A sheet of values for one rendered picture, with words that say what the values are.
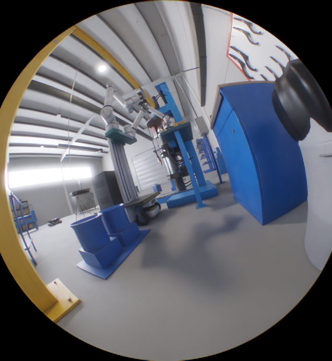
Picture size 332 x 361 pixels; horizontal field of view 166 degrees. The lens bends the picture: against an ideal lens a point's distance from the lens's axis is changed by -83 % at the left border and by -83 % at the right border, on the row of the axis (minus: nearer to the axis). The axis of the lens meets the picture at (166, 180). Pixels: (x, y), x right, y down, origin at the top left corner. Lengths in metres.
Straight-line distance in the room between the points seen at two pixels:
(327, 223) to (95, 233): 1.15
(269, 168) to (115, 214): 1.19
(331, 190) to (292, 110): 0.26
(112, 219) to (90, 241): 0.31
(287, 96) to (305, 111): 0.07
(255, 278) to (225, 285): 0.13
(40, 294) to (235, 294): 0.92
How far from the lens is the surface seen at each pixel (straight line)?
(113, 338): 0.59
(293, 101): 0.43
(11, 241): 0.79
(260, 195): 0.76
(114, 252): 0.97
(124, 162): 1.87
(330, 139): 0.40
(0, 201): 0.80
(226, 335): 0.47
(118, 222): 1.06
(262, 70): 2.12
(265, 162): 0.75
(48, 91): 6.46
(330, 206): 0.46
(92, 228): 0.87
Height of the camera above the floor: 0.47
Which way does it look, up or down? 1 degrees down
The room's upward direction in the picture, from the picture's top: 18 degrees counter-clockwise
